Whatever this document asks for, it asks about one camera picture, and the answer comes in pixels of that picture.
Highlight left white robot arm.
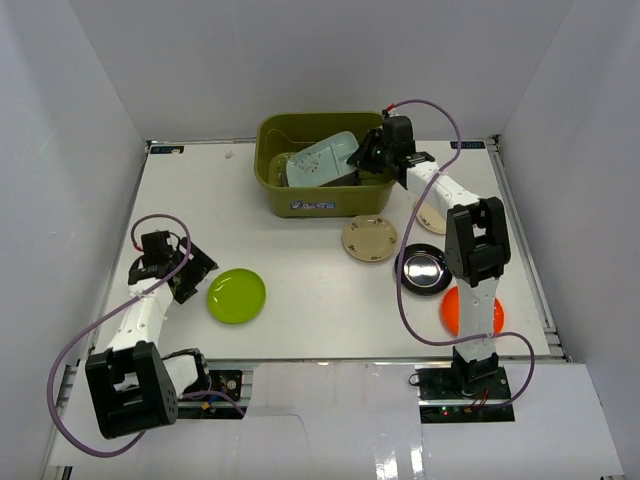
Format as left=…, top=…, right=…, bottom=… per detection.
left=85, top=230, right=218, bottom=439

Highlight orange round plate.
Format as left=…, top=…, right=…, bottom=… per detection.
left=440, top=287, right=505, bottom=337

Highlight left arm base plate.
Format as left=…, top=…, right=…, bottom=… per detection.
left=178, top=370, right=247, bottom=420

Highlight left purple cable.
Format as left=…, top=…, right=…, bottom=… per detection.
left=47, top=213, right=246, bottom=459

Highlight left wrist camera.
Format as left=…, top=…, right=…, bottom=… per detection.
left=141, top=230, right=173, bottom=264

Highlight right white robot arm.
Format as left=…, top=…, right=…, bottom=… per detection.
left=348, top=112, right=511, bottom=399

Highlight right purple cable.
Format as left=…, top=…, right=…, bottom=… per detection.
left=384, top=98, right=536, bottom=414

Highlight large patterned rim plate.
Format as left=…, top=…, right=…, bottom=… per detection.
left=268, top=152, right=292, bottom=187

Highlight small black glossy plate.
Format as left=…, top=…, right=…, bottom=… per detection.
left=392, top=243, right=453, bottom=297

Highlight cream plate black splash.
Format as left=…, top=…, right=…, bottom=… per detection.
left=415, top=201, right=446, bottom=236

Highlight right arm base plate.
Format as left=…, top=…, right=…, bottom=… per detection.
left=407, top=367, right=515, bottom=425

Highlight lime green round plate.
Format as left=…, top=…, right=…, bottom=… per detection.
left=206, top=268, right=266, bottom=325

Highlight pale green rectangular plate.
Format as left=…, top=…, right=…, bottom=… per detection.
left=285, top=131, right=359, bottom=188

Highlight purple cable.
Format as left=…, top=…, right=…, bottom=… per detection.
left=47, top=213, right=246, bottom=459
left=384, top=98, right=536, bottom=414

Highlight cream plate brown marks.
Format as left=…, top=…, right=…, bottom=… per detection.
left=341, top=215, right=398, bottom=262

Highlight olive green plastic bin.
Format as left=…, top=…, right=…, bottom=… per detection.
left=254, top=111, right=394, bottom=218

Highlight dark grey deer plate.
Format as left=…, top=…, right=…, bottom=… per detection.
left=323, top=170, right=361, bottom=187

